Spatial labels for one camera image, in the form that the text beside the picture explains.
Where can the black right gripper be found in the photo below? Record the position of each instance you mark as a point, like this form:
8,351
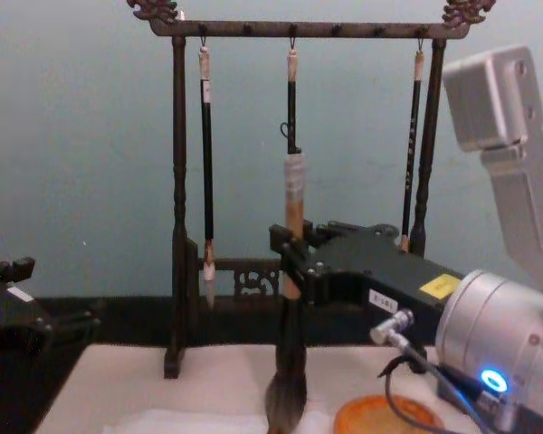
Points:
380,267

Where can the orange round dish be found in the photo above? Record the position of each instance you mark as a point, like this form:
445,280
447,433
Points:
371,416

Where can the thin black calligraphy brush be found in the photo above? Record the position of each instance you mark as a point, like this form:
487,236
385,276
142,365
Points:
411,172

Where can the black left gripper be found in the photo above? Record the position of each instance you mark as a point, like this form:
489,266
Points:
13,325

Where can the dark wooden brush rack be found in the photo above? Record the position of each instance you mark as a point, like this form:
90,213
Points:
179,181

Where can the white paper sheet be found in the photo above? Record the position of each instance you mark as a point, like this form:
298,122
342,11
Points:
185,422

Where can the white felt mat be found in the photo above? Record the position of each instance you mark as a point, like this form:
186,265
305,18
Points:
131,389

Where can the black brush with white tip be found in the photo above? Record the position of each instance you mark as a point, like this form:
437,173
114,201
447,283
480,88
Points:
206,181

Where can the large bamboo-ferrule calligraphy brush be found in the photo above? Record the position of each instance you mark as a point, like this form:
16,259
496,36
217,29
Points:
294,194

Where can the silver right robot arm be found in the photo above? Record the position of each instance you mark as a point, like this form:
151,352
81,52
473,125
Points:
493,325

